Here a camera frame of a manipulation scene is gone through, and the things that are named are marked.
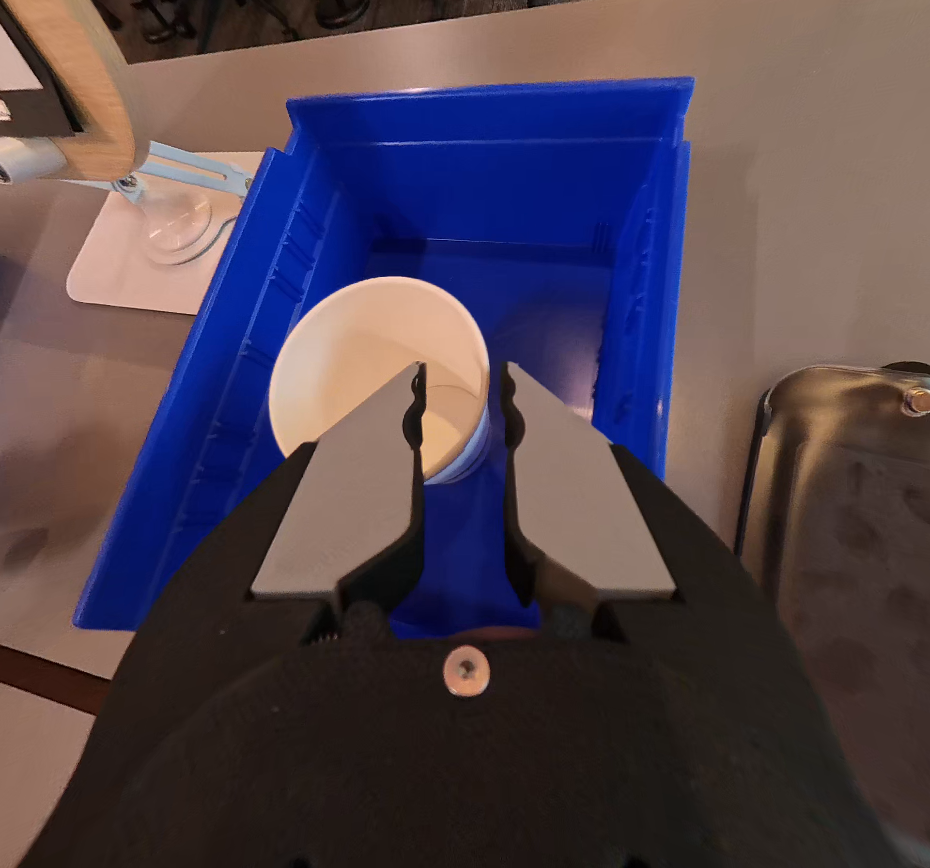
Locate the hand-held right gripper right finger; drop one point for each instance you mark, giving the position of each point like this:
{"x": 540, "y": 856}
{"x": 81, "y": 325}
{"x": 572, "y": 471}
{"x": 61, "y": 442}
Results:
{"x": 581, "y": 512}

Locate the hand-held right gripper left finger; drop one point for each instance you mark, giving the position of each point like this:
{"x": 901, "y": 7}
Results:
{"x": 341, "y": 512}

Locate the stack of nested white cups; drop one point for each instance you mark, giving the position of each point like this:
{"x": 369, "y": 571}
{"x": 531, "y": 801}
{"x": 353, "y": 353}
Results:
{"x": 349, "y": 345}

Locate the blue plastic bin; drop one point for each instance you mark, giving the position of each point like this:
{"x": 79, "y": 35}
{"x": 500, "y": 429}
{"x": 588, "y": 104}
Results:
{"x": 508, "y": 192}

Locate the shiny metal tray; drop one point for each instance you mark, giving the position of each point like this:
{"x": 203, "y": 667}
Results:
{"x": 857, "y": 519}

